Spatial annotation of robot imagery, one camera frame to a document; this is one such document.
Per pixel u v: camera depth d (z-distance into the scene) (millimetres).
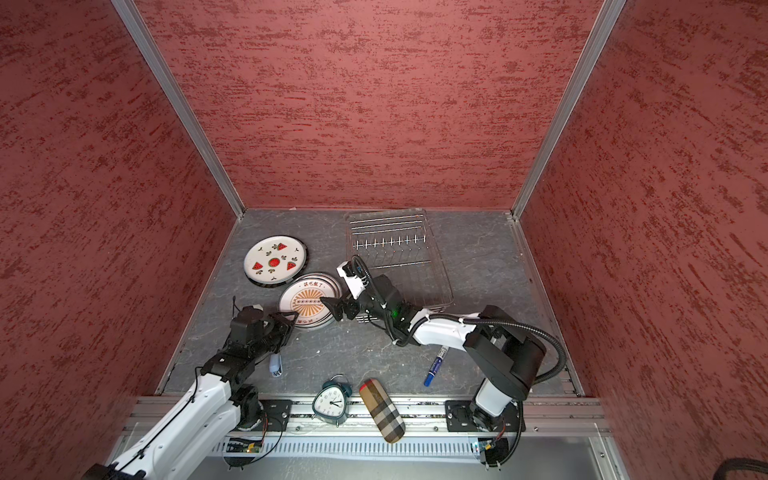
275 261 1023
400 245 1004
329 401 728
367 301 702
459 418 736
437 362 821
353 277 684
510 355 450
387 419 710
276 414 751
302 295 929
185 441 495
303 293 942
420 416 757
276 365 793
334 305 696
